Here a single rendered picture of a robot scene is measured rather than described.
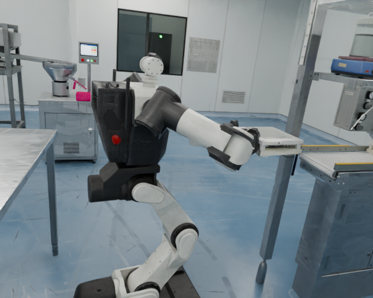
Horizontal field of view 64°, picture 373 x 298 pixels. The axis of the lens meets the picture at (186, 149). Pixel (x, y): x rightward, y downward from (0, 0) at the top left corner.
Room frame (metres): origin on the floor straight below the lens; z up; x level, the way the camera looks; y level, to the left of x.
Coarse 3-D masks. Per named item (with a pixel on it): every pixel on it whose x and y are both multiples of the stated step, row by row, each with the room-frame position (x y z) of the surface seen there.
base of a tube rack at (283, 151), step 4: (268, 148) 1.35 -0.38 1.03; (272, 148) 1.36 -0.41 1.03; (276, 148) 1.37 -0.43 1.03; (280, 148) 1.37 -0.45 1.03; (284, 148) 1.38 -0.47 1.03; (288, 148) 1.39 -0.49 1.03; (292, 148) 1.40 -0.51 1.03; (256, 152) 1.33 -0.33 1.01; (260, 152) 1.30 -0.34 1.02; (264, 152) 1.31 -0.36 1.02; (268, 152) 1.32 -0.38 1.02; (272, 152) 1.33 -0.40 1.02; (276, 152) 1.34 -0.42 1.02; (280, 152) 1.35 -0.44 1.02; (284, 152) 1.36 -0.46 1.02; (288, 152) 1.37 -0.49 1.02; (292, 152) 1.38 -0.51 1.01; (296, 152) 1.39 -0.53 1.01; (300, 152) 1.40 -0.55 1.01
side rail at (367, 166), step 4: (336, 164) 1.37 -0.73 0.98; (340, 164) 1.37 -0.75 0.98; (344, 164) 1.38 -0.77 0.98; (348, 164) 1.39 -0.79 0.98; (352, 164) 1.39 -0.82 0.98; (356, 164) 1.40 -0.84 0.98; (360, 164) 1.41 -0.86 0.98; (364, 164) 1.42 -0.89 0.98; (368, 164) 1.42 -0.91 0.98; (372, 164) 1.43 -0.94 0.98; (336, 168) 1.36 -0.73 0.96; (340, 168) 1.37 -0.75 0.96; (344, 168) 1.38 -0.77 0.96; (348, 168) 1.39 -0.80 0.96; (352, 168) 1.40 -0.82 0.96; (356, 168) 1.40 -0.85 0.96; (360, 168) 1.41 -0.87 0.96; (364, 168) 1.42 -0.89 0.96; (368, 168) 1.43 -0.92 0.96; (372, 168) 1.43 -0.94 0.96
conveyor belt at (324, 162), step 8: (304, 152) 1.63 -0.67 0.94; (312, 152) 1.64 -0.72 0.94; (320, 152) 1.66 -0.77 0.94; (328, 152) 1.68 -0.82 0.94; (336, 152) 1.69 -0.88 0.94; (344, 152) 1.71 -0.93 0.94; (352, 152) 1.73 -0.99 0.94; (360, 152) 1.74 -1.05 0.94; (304, 160) 1.57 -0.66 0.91; (312, 160) 1.53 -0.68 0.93; (320, 160) 1.51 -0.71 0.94; (328, 160) 1.52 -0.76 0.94; (336, 160) 1.54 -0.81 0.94; (344, 160) 1.55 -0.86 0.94; (352, 160) 1.57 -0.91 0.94; (360, 160) 1.58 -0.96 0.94; (368, 160) 1.59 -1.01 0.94; (320, 168) 1.45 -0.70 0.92; (328, 168) 1.42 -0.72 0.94
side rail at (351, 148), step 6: (306, 150) 1.63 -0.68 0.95; (312, 150) 1.65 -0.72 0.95; (318, 150) 1.66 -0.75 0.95; (324, 150) 1.67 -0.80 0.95; (330, 150) 1.69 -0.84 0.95; (336, 150) 1.70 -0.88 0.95; (342, 150) 1.71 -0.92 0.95; (348, 150) 1.73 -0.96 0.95; (354, 150) 1.74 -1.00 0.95; (360, 150) 1.75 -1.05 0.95
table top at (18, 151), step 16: (0, 128) 1.66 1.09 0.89; (16, 128) 1.70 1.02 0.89; (0, 144) 1.41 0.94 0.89; (16, 144) 1.43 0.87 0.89; (32, 144) 1.46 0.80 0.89; (48, 144) 1.51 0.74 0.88; (0, 160) 1.22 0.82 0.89; (16, 160) 1.24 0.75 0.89; (32, 160) 1.25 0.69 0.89; (0, 176) 1.07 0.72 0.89; (16, 176) 1.08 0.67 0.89; (0, 192) 0.95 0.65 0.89; (16, 192) 0.98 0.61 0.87; (0, 208) 0.85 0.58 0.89
